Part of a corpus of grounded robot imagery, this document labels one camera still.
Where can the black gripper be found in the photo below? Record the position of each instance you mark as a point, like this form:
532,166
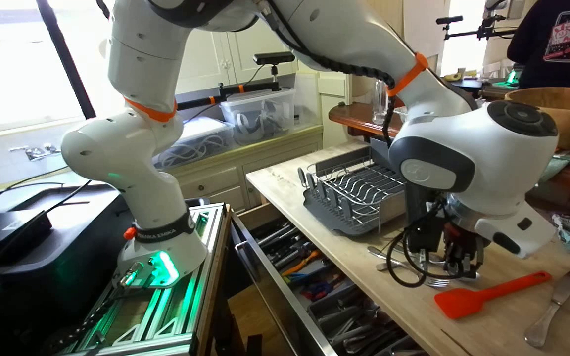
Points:
459,237

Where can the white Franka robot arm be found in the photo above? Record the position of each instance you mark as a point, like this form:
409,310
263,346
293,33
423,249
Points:
336,39

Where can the grey dish drying rack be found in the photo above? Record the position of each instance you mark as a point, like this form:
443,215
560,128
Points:
350,197

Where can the open cutlery drawer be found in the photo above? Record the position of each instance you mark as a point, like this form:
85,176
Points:
324,296

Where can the red silicone spatula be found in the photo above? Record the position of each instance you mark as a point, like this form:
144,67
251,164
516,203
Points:
475,298

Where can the silver butter knife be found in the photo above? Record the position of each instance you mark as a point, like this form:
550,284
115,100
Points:
552,308

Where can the dark wooden shelf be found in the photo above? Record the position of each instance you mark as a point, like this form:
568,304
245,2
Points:
356,118

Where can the clear hand sanitizer bottle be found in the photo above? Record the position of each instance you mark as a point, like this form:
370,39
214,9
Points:
378,98

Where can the person in black shirt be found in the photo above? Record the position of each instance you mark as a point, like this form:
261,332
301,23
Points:
562,39

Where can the cream drawer cabinet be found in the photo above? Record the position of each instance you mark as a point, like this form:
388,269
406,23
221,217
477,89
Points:
231,174

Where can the clear plastic storage box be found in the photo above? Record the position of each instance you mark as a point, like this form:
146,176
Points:
257,114

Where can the large black equipment box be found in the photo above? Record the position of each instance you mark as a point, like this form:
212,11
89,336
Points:
53,276

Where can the black diagonal pole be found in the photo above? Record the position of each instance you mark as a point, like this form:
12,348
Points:
67,61

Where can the small black flat device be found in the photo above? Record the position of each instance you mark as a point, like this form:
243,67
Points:
4,233

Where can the bright window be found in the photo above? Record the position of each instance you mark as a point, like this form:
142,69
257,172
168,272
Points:
14,65

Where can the black camera tripod stand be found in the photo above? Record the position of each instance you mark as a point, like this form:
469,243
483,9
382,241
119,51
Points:
479,29

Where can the black stereo camera bar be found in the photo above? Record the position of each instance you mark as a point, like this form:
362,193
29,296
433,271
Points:
275,57

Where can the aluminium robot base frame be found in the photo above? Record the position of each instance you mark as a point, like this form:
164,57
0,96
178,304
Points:
158,308

